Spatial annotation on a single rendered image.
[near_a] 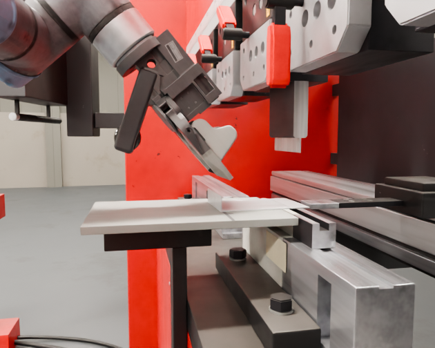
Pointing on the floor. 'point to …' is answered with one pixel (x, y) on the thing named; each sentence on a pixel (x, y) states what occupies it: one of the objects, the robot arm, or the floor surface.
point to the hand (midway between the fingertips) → (217, 174)
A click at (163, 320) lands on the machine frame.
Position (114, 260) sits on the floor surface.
